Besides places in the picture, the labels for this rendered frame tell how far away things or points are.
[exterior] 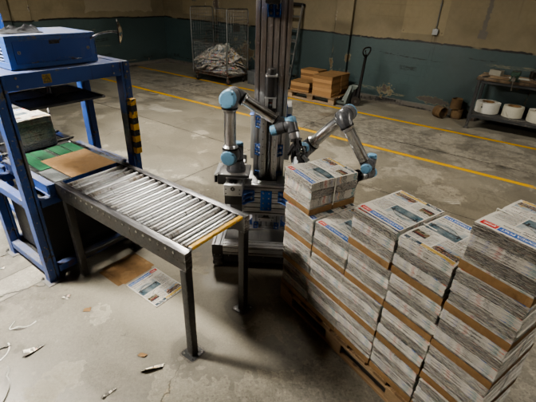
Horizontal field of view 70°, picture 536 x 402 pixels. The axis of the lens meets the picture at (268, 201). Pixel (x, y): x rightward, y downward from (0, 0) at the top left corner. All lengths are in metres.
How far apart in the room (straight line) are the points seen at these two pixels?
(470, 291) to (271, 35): 2.02
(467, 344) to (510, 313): 0.29
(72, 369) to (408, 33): 8.03
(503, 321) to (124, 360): 2.08
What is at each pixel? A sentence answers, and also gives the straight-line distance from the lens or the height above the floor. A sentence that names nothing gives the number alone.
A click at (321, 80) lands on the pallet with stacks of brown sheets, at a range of 8.50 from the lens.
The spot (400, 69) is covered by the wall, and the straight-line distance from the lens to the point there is 8.94.
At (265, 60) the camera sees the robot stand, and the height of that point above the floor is 1.62.
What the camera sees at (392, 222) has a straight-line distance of 1.98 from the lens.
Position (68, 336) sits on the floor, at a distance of 2.98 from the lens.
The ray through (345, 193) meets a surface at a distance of 2.50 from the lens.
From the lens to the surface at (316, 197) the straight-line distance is 2.34.
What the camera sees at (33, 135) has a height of 0.92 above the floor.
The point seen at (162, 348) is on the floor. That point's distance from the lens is 2.72.
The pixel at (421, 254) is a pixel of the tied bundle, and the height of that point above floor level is 1.02.
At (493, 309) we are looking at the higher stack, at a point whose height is 0.98.
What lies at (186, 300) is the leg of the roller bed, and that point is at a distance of 2.31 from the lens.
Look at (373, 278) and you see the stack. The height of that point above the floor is 0.72.
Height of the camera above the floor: 2.03
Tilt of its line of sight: 29 degrees down
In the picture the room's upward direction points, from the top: 2 degrees clockwise
